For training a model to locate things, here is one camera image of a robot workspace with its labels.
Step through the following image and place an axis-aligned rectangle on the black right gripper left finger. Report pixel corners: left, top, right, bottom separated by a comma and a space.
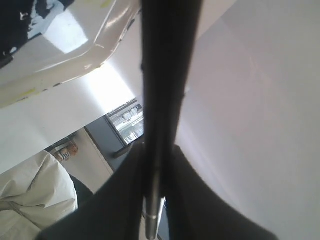
37, 144, 144, 240

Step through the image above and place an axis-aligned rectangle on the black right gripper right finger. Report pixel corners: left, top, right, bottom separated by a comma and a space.
165, 145, 275, 240

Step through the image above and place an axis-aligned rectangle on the black paintbrush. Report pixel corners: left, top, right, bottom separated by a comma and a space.
139, 0, 203, 240

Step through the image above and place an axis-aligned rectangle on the white paint tray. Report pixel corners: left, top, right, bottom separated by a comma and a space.
0, 0, 141, 108

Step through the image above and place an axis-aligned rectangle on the person in white shirt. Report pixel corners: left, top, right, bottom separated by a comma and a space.
0, 150, 78, 240

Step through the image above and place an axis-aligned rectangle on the window with dark frame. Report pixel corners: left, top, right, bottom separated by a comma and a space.
84, 98, 144, 160

